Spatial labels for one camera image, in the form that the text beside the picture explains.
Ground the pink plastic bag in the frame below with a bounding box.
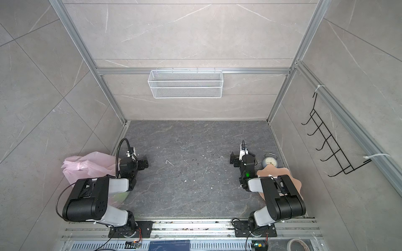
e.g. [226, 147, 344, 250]
[61, 152, 116, 184]

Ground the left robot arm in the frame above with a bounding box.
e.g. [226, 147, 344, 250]
[61, 152, 153, 238]

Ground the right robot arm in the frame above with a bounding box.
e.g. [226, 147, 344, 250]
[230, 142, 306, 237]

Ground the small grey alarm clock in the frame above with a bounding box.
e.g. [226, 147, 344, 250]
[261, 153, 278, 168]

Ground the pink wavy plate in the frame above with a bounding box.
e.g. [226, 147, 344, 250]
[247, 165, 304, 207]

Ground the roll of tape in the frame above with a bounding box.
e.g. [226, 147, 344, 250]
[286, 238, 310, 251]

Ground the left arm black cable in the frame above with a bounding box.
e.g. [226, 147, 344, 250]
[115, 137, 132, 178]

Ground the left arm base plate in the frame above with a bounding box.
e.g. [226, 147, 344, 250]
[108, 221, 153, 238]

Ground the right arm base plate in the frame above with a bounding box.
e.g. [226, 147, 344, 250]
[231, 219, 277, 237]

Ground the white wire mesh basket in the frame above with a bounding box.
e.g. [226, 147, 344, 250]
[148, 70, 224, 99]

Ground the black wire hook rack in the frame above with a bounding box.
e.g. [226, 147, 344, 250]
[301, 93, 372, 177]

